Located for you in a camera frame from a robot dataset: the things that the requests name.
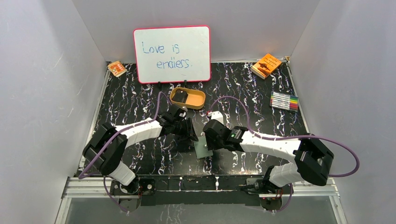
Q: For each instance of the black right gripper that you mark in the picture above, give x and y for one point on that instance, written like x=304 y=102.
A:
x=211 y=145

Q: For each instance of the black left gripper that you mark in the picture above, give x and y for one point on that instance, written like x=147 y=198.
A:
x=189 y=130

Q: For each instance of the mint green card holder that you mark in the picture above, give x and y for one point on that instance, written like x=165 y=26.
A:
x=201 y=148

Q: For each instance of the orange oval tray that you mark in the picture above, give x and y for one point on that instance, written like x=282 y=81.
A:
x=195 y=100

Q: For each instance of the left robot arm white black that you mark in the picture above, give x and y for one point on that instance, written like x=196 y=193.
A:
x=105 y=149

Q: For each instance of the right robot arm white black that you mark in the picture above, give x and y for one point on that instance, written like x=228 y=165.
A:
x=308 y=158

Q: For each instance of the black VIP card stack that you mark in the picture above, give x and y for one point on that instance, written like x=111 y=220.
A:
x=180 y=96

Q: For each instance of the small orange card box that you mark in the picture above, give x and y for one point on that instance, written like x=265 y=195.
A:
x=117 y=68

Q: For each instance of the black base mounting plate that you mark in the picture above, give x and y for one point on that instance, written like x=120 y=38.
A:
x=201 y=189

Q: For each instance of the coloured marker pen set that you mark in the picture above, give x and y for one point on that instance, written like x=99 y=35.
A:
x=284 y=101

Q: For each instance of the pink framed whiteboard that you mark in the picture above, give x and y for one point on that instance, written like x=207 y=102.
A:
x=173 y=54

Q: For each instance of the orange book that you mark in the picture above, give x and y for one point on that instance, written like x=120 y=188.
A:
x=265 y=66

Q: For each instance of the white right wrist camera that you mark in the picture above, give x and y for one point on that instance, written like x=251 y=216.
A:
x=216 y=115

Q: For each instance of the aluminium frame rail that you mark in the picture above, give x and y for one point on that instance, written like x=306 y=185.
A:
x=93 y=188

